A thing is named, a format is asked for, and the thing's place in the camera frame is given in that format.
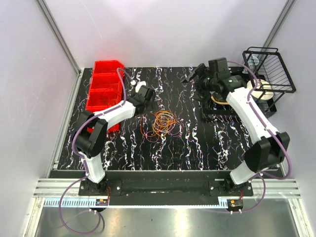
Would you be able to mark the white green bowl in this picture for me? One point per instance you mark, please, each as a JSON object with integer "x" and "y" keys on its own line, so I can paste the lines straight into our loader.
{"x": 263, "y": 93}

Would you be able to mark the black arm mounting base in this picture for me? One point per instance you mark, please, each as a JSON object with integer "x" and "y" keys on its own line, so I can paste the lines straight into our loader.
{"x": 164, "y": 188}

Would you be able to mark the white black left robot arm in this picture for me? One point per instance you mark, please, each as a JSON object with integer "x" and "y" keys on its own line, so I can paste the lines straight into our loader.
{"x": 91, "y": 128}

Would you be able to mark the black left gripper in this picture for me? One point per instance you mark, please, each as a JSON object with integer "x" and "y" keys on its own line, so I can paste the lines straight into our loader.
{"x": 152, "y": 105}

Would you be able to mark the black rack tray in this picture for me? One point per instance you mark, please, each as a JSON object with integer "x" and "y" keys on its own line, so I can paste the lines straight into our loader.
{"x": 268, "y": 108}

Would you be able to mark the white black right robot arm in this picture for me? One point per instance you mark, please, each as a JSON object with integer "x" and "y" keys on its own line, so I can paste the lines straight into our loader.
{"x": 269, "y": 146}

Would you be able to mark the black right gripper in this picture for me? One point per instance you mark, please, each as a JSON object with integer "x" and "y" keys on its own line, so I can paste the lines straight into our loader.
{"x": 199, "y": 71}

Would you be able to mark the black wire dish rack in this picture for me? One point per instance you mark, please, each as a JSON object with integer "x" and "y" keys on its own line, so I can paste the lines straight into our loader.
{"x": 271, "y": 68}

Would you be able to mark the clear glass cup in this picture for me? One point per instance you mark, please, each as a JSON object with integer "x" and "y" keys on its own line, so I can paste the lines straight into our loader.
{"x": 252, "y": 62}

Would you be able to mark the red plastic compartment bin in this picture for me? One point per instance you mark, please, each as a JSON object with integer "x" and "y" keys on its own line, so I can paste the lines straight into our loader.
{"x": 105, "y": 88}

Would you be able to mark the floral patterned cushion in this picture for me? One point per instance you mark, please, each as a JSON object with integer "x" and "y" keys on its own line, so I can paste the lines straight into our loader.
{"x": 218, "y": 99}

